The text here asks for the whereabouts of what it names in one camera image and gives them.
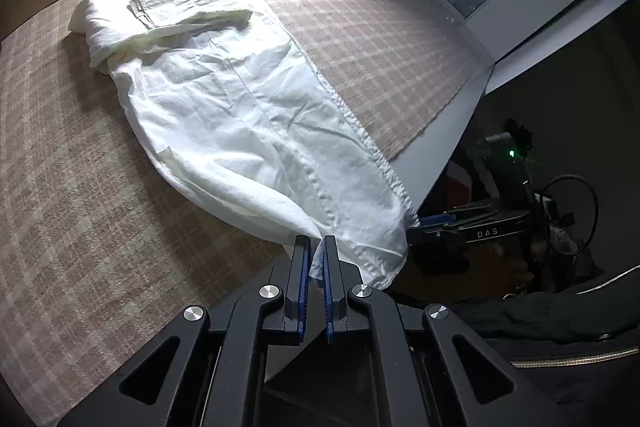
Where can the plaid woven mat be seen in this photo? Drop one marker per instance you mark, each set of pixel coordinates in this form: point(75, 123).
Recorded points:
point(375, 42)

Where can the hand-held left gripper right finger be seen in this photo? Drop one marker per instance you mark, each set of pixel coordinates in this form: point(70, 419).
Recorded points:
point(329, 287)

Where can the person's right hand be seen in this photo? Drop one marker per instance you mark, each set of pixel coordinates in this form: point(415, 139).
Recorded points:
point(512, 269)

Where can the white pants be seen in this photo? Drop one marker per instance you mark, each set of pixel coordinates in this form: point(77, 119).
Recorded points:
point(240, 107)

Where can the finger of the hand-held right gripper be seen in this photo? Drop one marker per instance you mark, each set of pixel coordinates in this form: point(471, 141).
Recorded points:
point(440, 220)
point(440, 237)

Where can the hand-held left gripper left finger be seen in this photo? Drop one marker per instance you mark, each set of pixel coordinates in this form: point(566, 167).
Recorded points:
point(302, 287)

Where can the person's black jacket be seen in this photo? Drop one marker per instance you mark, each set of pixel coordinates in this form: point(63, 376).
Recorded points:
point(550, 322)

